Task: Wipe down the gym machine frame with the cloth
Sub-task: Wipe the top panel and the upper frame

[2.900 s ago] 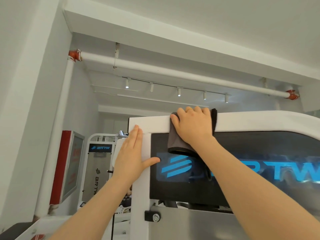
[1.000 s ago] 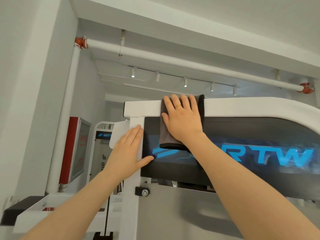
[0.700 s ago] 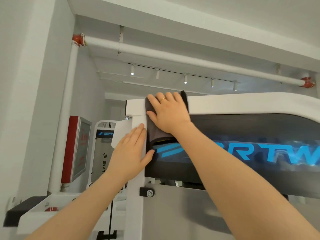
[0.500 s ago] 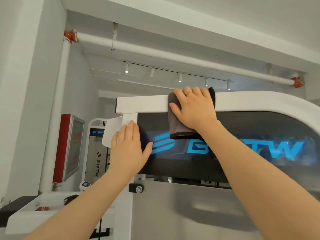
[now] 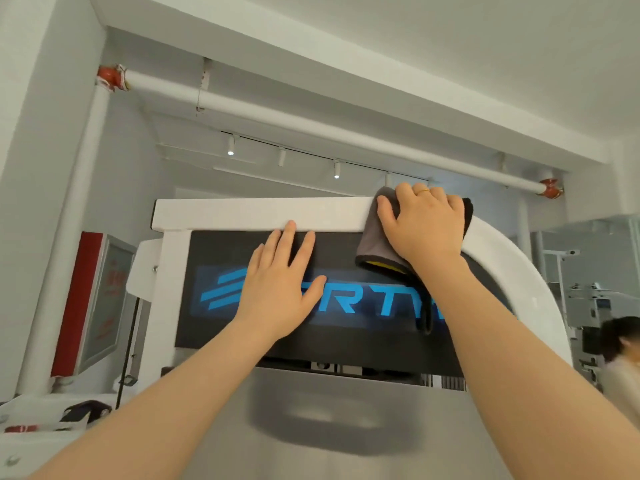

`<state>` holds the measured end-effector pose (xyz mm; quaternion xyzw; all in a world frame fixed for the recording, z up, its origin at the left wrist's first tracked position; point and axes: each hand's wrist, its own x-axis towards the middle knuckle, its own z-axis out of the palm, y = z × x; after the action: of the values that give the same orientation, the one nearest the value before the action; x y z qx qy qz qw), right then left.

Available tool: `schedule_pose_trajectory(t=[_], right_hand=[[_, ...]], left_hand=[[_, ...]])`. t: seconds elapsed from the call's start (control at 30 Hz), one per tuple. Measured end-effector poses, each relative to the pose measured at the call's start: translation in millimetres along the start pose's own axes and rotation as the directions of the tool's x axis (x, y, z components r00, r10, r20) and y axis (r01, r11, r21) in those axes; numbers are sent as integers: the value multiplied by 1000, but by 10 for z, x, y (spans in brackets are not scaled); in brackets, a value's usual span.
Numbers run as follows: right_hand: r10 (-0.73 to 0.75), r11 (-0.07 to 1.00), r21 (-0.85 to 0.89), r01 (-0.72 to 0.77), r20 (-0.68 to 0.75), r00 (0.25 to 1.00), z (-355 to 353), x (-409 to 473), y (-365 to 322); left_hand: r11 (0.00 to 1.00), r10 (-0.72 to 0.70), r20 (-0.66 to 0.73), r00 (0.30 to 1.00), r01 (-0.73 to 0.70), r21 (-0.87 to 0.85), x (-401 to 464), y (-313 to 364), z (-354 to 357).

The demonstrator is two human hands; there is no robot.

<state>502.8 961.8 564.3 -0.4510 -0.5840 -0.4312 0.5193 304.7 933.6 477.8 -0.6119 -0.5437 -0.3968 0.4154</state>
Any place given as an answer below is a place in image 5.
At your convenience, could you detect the person's left hand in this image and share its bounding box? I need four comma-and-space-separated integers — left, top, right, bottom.
233, 220, 329, 343

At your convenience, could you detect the person's right hand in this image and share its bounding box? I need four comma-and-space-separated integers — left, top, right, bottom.
375, 182, 469, 275

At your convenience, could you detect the dark grey cleaning cloth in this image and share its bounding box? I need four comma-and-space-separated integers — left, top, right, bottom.
355, 186, 475, 335

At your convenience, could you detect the white gym machine frame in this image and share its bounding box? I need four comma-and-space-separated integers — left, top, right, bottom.
0, 194, 573, 480

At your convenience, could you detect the person's left forearm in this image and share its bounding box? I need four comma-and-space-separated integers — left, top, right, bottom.
29, 317, 281, 480

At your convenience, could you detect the person's right forearm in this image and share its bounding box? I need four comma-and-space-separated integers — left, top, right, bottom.
415, 254, 640, 480

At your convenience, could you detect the white horizontal ceiling pipe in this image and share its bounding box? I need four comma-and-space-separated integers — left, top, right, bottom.
122, 69, 549, 195

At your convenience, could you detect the white vertical pipe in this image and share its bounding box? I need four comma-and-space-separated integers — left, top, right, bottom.
15, 82, 113, 395

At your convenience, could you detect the black track light rail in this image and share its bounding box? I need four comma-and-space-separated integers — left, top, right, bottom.
219, 129, 436, 185

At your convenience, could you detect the black steel machine cable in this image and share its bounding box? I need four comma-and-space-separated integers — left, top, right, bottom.
115, 297, 141, 411

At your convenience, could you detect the red fire hose cabinet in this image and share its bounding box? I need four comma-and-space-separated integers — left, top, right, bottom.
49, 231, 139, 378

